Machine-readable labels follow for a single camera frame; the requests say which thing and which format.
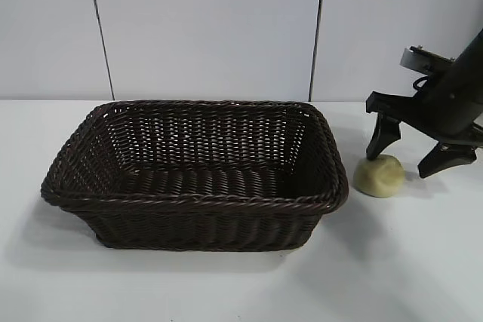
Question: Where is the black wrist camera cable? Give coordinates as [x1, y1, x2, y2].
[412, 75, 432, 94]

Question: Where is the dark brown wicker basket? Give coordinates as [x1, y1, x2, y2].
[40, 99, 350, 250]

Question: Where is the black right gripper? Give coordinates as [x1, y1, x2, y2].
[365, 63, 483, 179]

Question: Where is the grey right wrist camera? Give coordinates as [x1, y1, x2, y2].
[398, 45, 456, 76]

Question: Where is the pale yellow egg yolk pastry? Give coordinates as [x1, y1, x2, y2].
[352, 154, 407, 199]

